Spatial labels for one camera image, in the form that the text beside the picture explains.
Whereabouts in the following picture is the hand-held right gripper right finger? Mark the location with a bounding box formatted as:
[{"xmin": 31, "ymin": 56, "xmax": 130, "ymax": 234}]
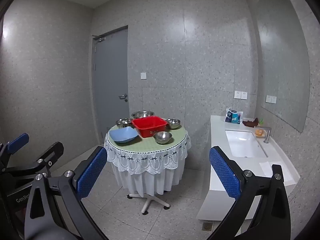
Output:
[{"xmin": 209, "ymin": 146, "xmax": 292, "ymax": 240}]

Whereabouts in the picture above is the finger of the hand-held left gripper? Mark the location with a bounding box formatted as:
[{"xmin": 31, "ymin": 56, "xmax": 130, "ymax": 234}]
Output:
[
  {"xmin": 0, "ymin": 133, "xmax": 30, "ymax": 164},
  {"xmin": 0, "ymin": 141, "xmax": 65, "ymax": 180}
]

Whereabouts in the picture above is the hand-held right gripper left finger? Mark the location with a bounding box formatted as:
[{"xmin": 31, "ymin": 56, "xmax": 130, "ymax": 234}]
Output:
[{"xmin": 24, "ymin": 146, "xmax": 108, "ymax": 240}]

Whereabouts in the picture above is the blue square plate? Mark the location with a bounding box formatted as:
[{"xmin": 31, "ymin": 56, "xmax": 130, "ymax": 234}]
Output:
[{"xmin": 109, "ymin": 126, "xmax": 139, "ymax": 144}]

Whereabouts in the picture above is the red plastic basin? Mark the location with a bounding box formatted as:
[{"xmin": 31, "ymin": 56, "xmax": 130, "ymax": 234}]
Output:
[{"xmin": 132, "ymin": 116, "xmax": 168, "ymax": 138}]

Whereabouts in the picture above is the large steel bowl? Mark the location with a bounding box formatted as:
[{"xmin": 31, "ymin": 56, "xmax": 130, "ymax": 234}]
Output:
[{"xmin": 131, "ymin": 110, "xmax": 154, "ymax": 120}]

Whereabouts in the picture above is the white vanity counter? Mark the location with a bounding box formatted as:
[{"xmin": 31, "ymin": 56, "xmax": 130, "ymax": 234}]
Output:
[{"xmin": 196, "ymin": 115, "xmax": 300, "ymax": 223}]

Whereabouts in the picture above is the white sink basin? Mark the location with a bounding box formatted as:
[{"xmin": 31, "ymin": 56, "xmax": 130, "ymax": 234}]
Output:
[{"xmin": 225, "ymin": 129, "xmax": 269, "ymax": 158}]

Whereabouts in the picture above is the orange soap bottle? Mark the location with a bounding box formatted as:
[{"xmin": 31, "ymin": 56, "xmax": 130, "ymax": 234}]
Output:
[{"xmin": 254, "ymin": 119, "xmax": 266, "ymax": 137}]

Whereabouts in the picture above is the round table, green cloth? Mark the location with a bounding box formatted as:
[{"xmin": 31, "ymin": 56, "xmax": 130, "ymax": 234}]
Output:
[{"xmin": 104, "ymin": 124, "xmax": 192, "ymax": 197}]

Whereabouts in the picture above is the brown cloth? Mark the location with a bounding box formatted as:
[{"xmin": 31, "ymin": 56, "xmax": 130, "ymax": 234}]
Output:
[{"xmin": 242, "ymin": 118, "xmax": 259, "ymax": 128}]

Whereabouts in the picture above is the blue tissue packet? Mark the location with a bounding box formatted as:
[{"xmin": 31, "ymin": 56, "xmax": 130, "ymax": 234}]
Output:
[{"xmin": 224, "ymin": 107, "xmax": 243, "ymax": 125}]

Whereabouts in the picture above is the metal faucet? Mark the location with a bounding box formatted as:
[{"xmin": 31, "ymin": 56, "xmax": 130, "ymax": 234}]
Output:
[{"xmin": 255, "ymin": 126, "xmax": 272, "ymax": 144}]

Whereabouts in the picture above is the green table mat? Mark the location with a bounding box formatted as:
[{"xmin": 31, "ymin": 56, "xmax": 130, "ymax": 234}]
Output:
[{"xmin": 107, "ymin": 122, "xmax": 188, "ymax": 153}]

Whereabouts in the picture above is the white table base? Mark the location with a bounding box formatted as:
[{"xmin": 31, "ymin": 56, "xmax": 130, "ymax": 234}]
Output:
[{"xmin": 127, "ymin": 192, "xmax": 170, "ymax": 215}]

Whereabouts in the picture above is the grey door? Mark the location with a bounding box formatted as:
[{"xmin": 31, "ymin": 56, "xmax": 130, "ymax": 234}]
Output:
[{"xmin": 91, "ymin": 25, "xmax": 129, "ymax": 146}]

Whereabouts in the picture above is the wall mirror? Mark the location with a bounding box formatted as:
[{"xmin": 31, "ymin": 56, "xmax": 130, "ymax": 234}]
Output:
[{"xmin": 255, "ymin": 0, "xmax": 312, "ymax": 133}]

